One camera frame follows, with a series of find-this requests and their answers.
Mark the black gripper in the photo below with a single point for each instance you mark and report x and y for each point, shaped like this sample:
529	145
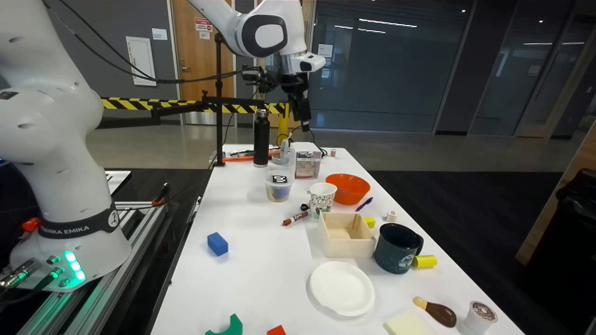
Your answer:
296	88

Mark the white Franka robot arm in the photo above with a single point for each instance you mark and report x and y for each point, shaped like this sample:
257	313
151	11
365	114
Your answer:
43	123

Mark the clear container with brown contents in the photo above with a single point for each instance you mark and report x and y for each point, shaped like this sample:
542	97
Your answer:
307	164

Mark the clear glass with tools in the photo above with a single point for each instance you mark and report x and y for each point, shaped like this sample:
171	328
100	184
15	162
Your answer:
283	155

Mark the black bottle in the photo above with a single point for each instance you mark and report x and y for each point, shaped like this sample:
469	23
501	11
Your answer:
261	138

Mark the orange bowl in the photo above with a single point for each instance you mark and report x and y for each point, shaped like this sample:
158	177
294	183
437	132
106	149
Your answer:
346	188

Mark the patterned paper cup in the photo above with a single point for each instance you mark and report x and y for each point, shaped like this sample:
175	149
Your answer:
322	197

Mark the red white marker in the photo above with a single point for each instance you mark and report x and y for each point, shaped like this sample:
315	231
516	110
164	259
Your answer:
296	216

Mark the purple pen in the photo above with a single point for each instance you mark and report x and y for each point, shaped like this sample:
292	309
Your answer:
363	203

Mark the wooden door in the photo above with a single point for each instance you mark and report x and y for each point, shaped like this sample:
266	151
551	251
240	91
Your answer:
195	56

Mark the open wooden box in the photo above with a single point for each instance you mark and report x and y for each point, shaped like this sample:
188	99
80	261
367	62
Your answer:
346	238

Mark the small multicolour die cube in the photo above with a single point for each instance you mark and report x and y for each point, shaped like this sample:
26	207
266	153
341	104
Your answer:
389	216

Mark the blue rectangular block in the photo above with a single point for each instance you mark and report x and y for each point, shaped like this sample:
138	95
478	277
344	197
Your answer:
216	244

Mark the dark blue mug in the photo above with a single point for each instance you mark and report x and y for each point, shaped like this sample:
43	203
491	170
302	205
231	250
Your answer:
393	250

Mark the black red screwdriver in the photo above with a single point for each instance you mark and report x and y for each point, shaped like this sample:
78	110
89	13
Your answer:
160	194

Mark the yellow black striped barrier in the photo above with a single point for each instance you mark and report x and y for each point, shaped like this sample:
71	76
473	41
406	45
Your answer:
136	104

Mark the white paper plate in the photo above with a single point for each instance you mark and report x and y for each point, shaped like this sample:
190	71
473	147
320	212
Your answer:
341	289

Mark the yellow cylinder block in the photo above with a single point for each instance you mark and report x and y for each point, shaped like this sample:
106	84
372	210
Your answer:
424	261

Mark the white paper sheet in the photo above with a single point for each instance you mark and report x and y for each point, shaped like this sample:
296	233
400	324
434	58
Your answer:
115	181

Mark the red cube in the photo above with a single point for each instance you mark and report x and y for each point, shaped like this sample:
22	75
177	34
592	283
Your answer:
275	330

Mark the green arch block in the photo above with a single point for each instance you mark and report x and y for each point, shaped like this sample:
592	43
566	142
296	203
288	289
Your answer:
225	328

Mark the yellow sticky note pad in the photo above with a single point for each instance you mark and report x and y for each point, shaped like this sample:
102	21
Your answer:
406	324

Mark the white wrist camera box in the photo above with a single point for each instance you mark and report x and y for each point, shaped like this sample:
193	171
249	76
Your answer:
307	62

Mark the black camera on stand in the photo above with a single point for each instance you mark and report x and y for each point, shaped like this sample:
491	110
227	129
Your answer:
249	75

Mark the black camera stand pole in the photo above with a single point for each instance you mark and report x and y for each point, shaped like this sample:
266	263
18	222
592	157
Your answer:
218	112

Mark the white wall sign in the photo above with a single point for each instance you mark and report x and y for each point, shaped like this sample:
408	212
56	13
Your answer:
141	60

